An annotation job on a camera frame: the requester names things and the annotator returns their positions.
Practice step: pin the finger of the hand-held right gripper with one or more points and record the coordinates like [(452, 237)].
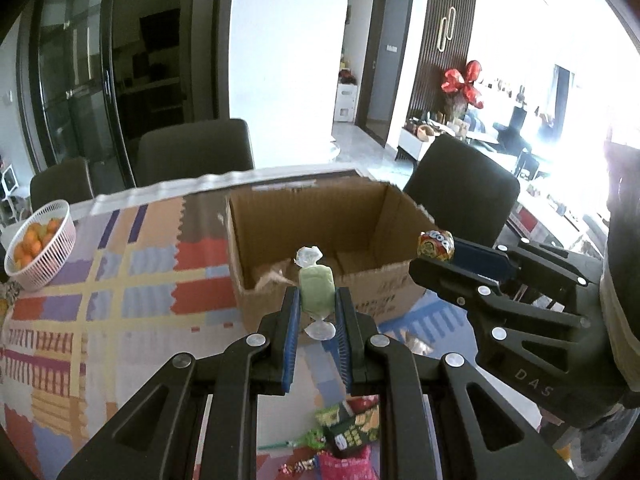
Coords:
[(482, 260), (450, 280)]

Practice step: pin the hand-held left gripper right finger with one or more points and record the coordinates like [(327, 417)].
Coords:
[(344, 340)]

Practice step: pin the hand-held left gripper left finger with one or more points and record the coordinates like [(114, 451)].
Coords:
[(289, 340)]

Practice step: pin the round red yellow candy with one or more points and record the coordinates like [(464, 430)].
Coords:
[(435, 245)]

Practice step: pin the green candy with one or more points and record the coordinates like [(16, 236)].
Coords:
[(316, 287)]

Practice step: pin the brown cardboard box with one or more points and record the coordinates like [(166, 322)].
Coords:
[(280, 220)]

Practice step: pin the small clear snack bag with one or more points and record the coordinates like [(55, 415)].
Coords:
[(419, 344)]

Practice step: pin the green snack packet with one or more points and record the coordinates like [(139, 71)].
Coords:
[(350, 422)]

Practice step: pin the pink snack packet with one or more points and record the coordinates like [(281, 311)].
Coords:
[(345, 465)]

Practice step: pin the colourful patterned tablecloth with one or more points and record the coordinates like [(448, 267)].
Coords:
[(125, 280)]

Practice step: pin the red bow balloon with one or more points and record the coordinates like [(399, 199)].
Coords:
[(462, 82)]

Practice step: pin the white small cabinet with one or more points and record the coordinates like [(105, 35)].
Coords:
[(345, 102)]

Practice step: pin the wide dark dining chair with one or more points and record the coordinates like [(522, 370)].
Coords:
[(195, 152)]

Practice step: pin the dark interior door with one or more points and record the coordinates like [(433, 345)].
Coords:
[(382, 60)]

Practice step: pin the red flower bunch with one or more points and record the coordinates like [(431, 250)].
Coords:
[(347, 77)]

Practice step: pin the white plastic basket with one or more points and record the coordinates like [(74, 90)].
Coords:
[(47, 255)]

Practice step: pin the pile of oranges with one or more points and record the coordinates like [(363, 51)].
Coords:
[(30, 247)]

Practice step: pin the small dark dining chair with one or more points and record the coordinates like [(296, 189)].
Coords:
[(62, 182)]

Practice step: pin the dark glass door cabinet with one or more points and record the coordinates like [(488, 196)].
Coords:
[(125, 60)]

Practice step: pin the gold loop wall ornament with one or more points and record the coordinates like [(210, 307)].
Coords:
[(446, 30)]

